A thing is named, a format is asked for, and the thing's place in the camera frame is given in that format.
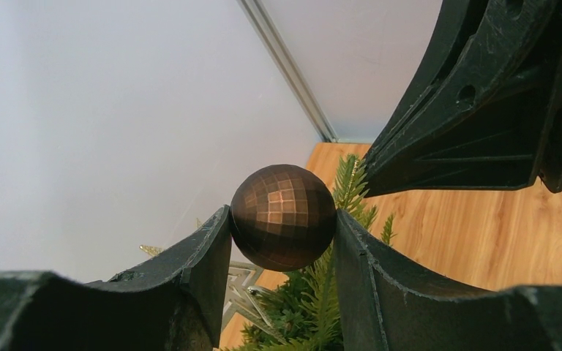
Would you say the silver star ornament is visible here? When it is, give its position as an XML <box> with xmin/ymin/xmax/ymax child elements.
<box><xmin>138</xmin><ymin>216</ymin><xmax>270</xmax><ymax>347</ymax></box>

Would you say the dark brown ball ornament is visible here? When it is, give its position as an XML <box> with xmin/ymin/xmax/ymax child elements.
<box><xmin>230</xmin><ymin>164</ymin><xmax>337</xmax><ymax>272</ymax></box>

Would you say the right aluminium frame post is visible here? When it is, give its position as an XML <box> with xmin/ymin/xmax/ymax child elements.
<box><xmin>237</xmin><ymin>0</ymin><xmax>339</xmax><ymax>143</ymax></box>

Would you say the small green christmas tree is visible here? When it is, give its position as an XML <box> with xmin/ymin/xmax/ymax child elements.
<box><xmin>238</xmin><ymin>154</ymin><xmax>378</xmax><ymax>350</ymax></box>

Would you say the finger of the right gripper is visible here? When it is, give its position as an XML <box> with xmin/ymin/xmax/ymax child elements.
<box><xmin>364</xmin><ymin>1</ymin><xmax>562</xmax><ymax>197</ymax></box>

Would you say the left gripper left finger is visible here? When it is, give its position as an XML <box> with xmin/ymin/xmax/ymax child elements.
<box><xmin>0</xmin><ymin>206</ymin><xmax>231</xmax><ymax>350</ymax></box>

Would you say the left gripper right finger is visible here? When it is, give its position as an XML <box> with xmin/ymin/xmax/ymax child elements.
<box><xmin>334</xmin><ymin>210</ymin><xmax>562</xmax><ymax>350</ymax></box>

